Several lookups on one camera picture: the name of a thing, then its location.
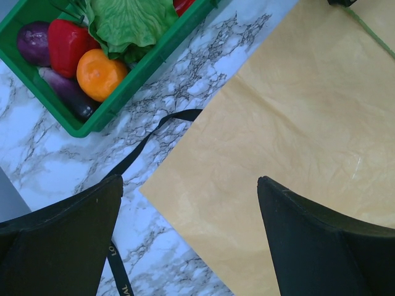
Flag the orange carrot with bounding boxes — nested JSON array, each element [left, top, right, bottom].
[[77, 49, 128, 102]]

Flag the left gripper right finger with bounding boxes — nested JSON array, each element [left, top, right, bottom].
[[257, 176, 394, 295]]

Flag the green cabbage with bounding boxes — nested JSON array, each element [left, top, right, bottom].
[[70, 0, 178, 64]]

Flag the black printed ribbon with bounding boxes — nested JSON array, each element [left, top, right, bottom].
[[103, 109, 202, 295]]

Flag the red tomato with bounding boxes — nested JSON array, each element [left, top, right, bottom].
[[48, 19, 100, 78]]

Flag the purple onion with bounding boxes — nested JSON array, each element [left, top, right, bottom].
[[17, 21, 51, 67]]

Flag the purple eggplant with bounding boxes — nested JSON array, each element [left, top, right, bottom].
[[38, 67, 99, 122]]

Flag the pink flower stem four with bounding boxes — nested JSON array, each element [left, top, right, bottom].
[[342, 7, 395, 60]]

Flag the green plastic basket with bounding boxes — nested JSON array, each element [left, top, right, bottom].
[[1, 1, 223, 138]]

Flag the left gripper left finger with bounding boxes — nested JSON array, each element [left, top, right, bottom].
[[1, 176, 123, 296]]

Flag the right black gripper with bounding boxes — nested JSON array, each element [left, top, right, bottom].
[[327, 0, 357, 7]]

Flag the orange wrapping paper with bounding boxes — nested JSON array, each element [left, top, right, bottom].
[[141, 1, 394, 295]]

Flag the red chili pepper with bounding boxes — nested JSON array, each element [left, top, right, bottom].
[[173, 0, 194, 17]]

